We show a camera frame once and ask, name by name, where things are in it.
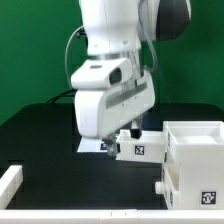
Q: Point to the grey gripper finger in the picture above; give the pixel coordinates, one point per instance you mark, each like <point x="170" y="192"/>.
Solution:
<point x="136" y="128"/>
<point x="111" y="146"/>

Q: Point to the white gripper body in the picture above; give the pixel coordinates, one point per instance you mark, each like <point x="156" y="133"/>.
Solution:
<point x="101" y="113"/>

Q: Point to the large white drawer housing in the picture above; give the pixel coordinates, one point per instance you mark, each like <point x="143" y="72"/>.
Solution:
<point x="196" y="150"/>

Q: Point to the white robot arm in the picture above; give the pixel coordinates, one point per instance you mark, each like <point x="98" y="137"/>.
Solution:
<point x="113" y="86"/>

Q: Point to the flat white marker plate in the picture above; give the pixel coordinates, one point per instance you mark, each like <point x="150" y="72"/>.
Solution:
<point x="91" y="146"/>

